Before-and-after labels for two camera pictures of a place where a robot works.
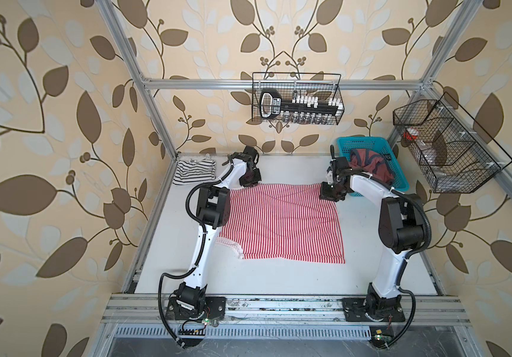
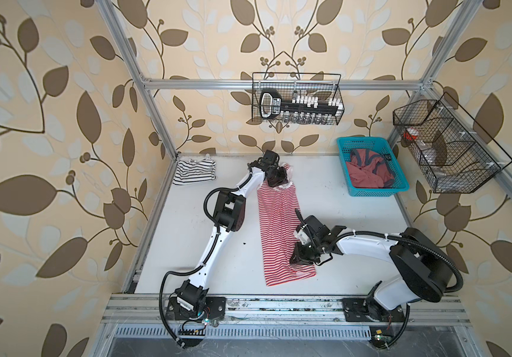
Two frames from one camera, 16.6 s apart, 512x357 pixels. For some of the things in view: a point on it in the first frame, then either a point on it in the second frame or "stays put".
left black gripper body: [251, 178] → [277, 175]
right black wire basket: [454, 155] stays put
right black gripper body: [331, 191] → [307, 253]
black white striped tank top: [190, 171] stays put
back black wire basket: [297, 98] stays put
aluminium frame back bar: [283, 84] stays put
